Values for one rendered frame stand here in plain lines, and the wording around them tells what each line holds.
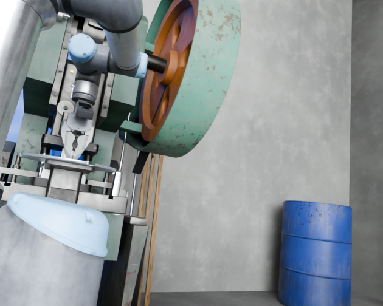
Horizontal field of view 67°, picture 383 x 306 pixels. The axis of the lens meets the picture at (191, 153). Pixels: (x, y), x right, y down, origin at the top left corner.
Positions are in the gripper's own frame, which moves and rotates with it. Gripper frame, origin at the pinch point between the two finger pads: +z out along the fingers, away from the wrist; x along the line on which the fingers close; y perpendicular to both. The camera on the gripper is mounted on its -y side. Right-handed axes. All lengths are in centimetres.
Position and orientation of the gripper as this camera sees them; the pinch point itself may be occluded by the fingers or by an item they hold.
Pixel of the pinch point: (72, 158)
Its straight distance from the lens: 93.8
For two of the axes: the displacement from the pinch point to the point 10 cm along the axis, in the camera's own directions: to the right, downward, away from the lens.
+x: -8.8, -1.9, -4.2
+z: -1.2, 9.7, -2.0
